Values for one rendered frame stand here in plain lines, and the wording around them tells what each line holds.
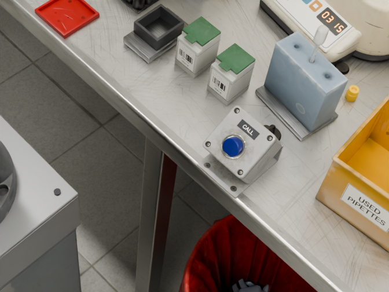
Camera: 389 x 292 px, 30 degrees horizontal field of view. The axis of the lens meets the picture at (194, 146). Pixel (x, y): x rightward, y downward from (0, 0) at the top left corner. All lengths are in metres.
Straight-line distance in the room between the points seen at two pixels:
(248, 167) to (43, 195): 0.25
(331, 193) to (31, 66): 1.40
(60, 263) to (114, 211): 0.95
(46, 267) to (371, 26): 0.56
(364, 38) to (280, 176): 0.25
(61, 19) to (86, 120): 0.98
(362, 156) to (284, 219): 0.15
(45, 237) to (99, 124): 1.21
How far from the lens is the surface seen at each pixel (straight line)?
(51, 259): 0.95
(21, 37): 2.27
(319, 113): 0.98
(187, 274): 1.36
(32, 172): 0.86
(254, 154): 0.90
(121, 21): 1.11
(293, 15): 1.11
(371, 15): 1.06
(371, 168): 1.01
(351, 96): 1.06
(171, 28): 1.09
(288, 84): 1.00
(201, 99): 1.03
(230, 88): 0.99
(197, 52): 1.01
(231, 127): 0.92
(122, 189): 1.95
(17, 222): 0.84
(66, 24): 1.10
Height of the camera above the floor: 1.69
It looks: 56 degrees down
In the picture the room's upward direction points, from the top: 10 degrees clockwise
